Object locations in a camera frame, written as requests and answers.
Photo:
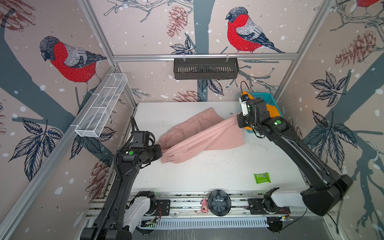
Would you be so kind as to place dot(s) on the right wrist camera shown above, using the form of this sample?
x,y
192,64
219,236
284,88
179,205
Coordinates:
x,y
244,97

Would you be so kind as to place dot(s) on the white wire mesh basket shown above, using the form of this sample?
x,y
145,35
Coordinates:
x,y
99,112

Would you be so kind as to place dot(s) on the green wipes packet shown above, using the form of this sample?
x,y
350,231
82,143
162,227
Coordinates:
x,y
262,178

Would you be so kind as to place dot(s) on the teal plastic basket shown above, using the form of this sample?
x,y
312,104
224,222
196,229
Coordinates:
x,y
272,106

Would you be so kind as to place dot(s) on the black round flower-shaped bowl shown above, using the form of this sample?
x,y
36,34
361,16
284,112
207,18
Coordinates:
x,y
219,203

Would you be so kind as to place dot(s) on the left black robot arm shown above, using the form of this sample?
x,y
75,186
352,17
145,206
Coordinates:
x,y
117,219

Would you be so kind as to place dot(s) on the horizontal aluminium frame bar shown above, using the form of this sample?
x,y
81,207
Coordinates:
x,y
242,57

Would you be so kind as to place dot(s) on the pink shorts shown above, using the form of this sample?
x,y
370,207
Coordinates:
x,y
206,131

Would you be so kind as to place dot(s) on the small pink toy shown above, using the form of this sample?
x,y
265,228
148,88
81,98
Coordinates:
x,y
204,206

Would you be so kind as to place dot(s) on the orange shorts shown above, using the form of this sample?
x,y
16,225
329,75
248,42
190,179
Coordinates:
x,y
254,105

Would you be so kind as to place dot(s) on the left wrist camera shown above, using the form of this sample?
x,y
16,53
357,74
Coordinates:
x,y
140,139

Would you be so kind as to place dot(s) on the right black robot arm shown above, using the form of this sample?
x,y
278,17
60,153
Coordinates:
x,y
326,187

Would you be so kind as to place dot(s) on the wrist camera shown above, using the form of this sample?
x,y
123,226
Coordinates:
x,y
244,97
140,139

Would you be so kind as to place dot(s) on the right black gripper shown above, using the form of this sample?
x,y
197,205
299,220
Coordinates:
x,y
240,120

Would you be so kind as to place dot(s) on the black hanging shelf basket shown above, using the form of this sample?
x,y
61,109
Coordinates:
x,y
206,68

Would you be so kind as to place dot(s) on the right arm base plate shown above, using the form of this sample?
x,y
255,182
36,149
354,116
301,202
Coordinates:
x,y
261,206

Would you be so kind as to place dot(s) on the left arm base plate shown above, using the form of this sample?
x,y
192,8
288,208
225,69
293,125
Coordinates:
x,y
159,208

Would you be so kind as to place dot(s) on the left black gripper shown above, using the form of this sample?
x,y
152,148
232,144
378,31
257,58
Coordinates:
x,y
158,152

